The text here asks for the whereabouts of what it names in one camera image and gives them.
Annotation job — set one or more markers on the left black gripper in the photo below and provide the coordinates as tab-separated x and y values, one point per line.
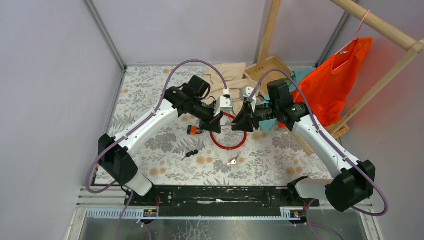
212	123

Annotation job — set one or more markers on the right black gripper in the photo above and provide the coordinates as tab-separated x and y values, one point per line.
244	119

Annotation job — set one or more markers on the red cable lock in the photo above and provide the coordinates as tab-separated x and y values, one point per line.
228	139

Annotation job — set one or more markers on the small black key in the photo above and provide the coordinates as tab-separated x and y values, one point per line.
190	154

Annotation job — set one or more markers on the silver key pair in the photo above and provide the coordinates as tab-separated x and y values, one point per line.
233	161

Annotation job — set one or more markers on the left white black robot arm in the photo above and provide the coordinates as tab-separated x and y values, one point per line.
116	153

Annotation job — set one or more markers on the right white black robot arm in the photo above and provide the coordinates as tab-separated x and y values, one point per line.
351	179

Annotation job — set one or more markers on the floral patterned mat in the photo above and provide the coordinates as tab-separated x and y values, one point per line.
271	158

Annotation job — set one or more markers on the beige crumpled cloth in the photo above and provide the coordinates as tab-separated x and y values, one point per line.
233	74

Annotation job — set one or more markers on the wooden clothes rack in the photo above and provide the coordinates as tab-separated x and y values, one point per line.
413	48

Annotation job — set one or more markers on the teal t-shirt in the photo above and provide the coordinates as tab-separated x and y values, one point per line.
298	74

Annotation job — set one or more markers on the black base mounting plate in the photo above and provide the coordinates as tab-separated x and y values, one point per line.
219	201

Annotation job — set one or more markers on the orange t-shirt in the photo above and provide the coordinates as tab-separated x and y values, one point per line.
327	87

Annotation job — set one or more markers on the pink clothes hanger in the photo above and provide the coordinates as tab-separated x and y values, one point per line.
355	36

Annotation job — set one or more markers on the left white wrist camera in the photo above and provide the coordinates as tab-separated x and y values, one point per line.
224	103

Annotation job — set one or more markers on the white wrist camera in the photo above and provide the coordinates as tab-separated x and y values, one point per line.
224	103
248	96

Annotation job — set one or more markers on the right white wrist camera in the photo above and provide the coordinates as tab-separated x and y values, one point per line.
248	96

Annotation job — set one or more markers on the right aluminium frame rail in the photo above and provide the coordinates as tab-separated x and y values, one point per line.
333	38

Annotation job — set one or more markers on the aluminium frame rail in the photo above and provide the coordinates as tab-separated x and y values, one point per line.
97	19
333	38

